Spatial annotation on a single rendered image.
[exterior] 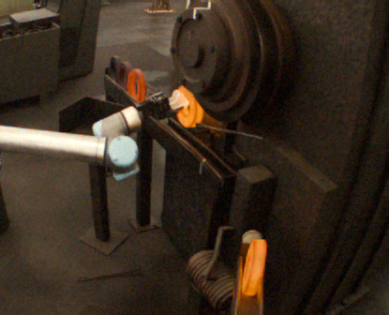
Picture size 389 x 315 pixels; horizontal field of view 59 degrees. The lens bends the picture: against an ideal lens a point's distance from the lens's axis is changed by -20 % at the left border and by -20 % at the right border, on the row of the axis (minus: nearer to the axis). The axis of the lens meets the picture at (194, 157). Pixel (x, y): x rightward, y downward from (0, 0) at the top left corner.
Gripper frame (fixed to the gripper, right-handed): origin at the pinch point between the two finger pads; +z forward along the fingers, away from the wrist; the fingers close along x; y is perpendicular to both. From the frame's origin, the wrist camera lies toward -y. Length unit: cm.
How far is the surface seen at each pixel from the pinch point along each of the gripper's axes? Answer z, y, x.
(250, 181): -4.7, -3.2, -46.0
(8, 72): -78, -24, 214
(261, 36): 8, 37, -40
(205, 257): -23, -25, -46
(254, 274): -22, -3, -75
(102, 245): -52, -72, 24
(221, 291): -26, -26, -61
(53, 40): -28, -16, 217
